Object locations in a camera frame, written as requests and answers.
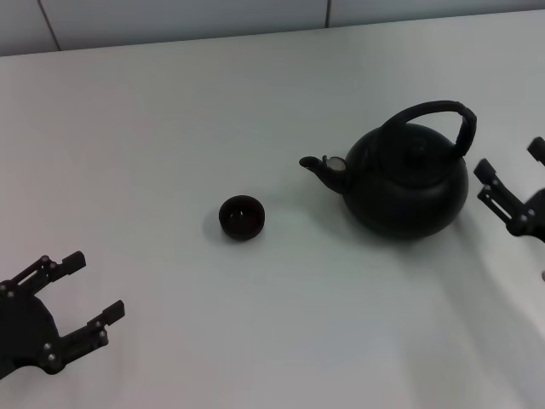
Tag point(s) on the small dark teacup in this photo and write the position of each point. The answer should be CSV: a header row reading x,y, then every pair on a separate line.
x,y
241,218

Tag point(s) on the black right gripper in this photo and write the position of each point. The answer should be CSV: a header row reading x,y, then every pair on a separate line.
x,y
534,217

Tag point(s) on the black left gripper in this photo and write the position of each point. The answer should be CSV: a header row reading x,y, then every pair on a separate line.
x,y
25,336

